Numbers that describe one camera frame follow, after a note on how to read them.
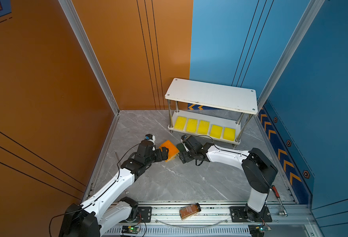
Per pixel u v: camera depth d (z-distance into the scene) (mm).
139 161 611
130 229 708
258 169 490
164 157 731
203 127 1005
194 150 695
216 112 1197
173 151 901
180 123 1027
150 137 728
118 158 947
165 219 727
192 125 1027
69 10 706
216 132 982
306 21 740
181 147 917
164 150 741
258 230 706
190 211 711
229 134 973
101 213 419
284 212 729
